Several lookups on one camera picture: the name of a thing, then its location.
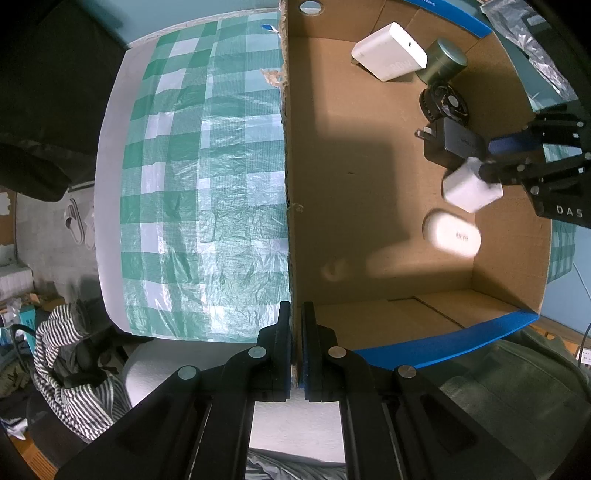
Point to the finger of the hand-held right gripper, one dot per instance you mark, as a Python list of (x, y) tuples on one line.
[(517, 142), (508, 173)]

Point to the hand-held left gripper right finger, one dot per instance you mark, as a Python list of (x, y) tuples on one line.
[(308, 369)]

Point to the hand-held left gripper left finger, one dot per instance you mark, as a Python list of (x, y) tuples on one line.
[(285, 369)]

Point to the white cube charger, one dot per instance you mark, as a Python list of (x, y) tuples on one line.
[(466, 191)]

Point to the black plug charger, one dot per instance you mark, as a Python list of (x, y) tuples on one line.
[(455, 141)]

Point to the white oval case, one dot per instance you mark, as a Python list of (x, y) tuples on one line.
[(452, 233)]

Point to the green metal cylinder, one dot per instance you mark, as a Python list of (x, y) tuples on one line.
[(445, 57)]

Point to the cardboard box with blue rim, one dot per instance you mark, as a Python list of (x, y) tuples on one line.
[(369, 184)]

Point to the white power bank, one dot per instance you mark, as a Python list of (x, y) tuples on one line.
[(388, 50)]

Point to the black round fan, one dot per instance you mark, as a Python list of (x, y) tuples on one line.
[(443, 105)]

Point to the grey cloth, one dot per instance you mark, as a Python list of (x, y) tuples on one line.
[(295, 468)]

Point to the silver foil bag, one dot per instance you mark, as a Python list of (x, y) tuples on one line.
[(531, 41)]

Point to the olive green clothing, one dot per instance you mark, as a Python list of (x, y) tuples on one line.
[(517, 392)]

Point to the green checkered tablecloth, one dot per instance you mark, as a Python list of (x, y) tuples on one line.
[(184, 184)]

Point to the striped cloth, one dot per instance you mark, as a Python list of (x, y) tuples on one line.
[(74, 406)]

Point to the white slipper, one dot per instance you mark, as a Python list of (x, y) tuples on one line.
[(74, 221), (90, 228)]

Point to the teal small box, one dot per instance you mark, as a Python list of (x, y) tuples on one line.
[(27, 318)]

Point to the white foam box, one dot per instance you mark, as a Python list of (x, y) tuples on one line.
[(14, 281)]

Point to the black bag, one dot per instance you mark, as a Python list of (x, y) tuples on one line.
[(51, 92)]

